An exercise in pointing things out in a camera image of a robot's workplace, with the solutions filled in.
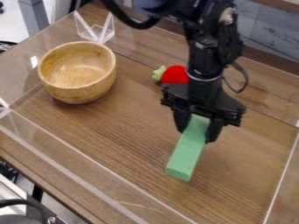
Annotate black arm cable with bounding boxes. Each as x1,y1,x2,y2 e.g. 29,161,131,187
99,0,164,30

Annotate red plush tomato toy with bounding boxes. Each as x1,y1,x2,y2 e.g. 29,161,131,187
152,65,189,84

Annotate grey post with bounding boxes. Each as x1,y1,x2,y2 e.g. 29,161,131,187
17,0,49,36

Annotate black table leg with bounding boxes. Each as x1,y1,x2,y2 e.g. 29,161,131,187
32,185,43,202

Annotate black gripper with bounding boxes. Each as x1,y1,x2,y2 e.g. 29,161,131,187
161,80,247,143

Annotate brown wooden bowl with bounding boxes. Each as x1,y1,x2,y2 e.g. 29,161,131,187
37,41,116,104

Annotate black metal bracket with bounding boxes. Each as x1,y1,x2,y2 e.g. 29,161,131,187
25,196,68,224

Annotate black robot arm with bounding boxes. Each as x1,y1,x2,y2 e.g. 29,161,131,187
133,0,247,143

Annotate clear acrylic tray walls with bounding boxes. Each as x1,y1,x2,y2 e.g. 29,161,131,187
0,17,299,224

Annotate green rectangular stick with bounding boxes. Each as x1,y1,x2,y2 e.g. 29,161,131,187
165,115,211,182

